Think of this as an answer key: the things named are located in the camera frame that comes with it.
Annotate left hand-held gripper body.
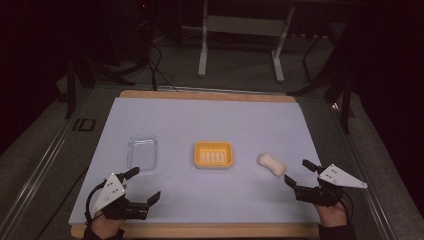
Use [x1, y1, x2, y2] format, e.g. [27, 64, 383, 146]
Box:
[91, 172, 150, 221]

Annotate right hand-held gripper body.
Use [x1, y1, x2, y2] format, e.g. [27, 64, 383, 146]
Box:
[294, 163, 369, 208]

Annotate clear plastic container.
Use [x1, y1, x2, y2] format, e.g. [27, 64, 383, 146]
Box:
[126, 134, 159, 172]

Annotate yellow soap dish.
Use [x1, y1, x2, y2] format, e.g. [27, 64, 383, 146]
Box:
[193, 141, 235, 170]

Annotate person's left hand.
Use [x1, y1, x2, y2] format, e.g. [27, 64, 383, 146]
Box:
[90, 213, 126, 240]

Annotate person's right hand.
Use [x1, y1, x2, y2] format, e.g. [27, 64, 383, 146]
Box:
[314, 201, 349, 228]

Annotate pale blue table cover sheet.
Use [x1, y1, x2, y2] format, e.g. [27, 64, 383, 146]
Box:
[68, 96, 323, 226]

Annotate black metal stand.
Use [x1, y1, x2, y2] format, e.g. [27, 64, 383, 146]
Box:
[287, 19, 357, 135]

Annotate white metal stand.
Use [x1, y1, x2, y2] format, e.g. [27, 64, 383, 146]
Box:
[197, 0, 297, 84]

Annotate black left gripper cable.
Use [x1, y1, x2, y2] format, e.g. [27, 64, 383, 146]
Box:
[84, 182, 108, 228]

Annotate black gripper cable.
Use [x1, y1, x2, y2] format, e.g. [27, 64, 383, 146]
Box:
[339, 191, 355, 225]
[84, 182, 108, 228]

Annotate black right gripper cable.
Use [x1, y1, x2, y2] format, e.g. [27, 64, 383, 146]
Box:
[339, 191, 355, 225]

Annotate metal floor rail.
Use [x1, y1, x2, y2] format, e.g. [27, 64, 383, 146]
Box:
[332, 102, 398, 240]
[0, 89, 95, 240]

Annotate black floor cables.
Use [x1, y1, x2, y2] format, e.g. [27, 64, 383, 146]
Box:
[145, 42, 180, 93]

